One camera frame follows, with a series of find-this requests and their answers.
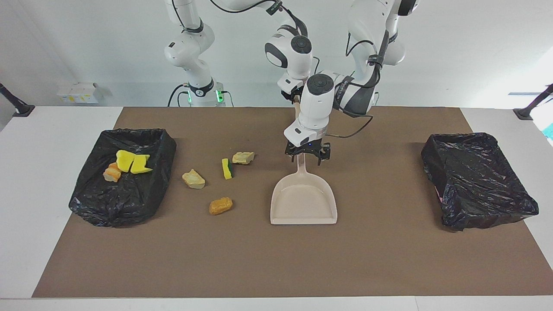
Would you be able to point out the black bag lined trash bin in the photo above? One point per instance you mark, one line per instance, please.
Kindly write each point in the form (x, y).
(121, 198)
(475, 181)

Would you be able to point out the brown bread roll piece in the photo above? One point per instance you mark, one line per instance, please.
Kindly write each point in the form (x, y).
(220, 206)

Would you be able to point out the brown table mat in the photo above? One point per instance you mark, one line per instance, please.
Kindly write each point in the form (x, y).
(345, 259)

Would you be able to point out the pale whitish sponge chunk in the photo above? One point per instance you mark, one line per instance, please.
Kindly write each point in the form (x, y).
(243, 157)

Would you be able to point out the notched yellow sponge piece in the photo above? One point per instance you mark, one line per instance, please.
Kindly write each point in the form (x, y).
(140, 165)

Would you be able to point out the pale yellowish sponge chunk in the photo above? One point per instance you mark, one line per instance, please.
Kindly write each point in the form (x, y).
(193, 179)

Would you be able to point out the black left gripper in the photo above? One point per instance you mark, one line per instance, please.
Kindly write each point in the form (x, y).
(309, 148)

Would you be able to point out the teal plastic object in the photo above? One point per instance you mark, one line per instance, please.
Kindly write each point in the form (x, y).
(549, 131)

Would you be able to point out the black camera stand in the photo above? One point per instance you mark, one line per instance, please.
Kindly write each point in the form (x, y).
(529, 110)
(17, 106)

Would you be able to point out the orange striped croissant piece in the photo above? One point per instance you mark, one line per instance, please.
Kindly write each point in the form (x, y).
(112, 174)

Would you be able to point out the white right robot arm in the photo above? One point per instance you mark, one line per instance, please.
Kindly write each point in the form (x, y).
(190, 47)

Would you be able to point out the green and yellow sponge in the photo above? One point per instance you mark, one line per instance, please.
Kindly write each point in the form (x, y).
(227, 169)

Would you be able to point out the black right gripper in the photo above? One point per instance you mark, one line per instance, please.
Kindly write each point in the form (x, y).
(291, 96)

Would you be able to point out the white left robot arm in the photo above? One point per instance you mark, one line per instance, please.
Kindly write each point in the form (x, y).
(315, 112)

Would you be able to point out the beige plastic dustpan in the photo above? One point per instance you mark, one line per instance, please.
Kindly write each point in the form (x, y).
(302, 203)

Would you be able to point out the white wall outlet box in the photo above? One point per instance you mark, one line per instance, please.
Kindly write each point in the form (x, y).
(80, 93)

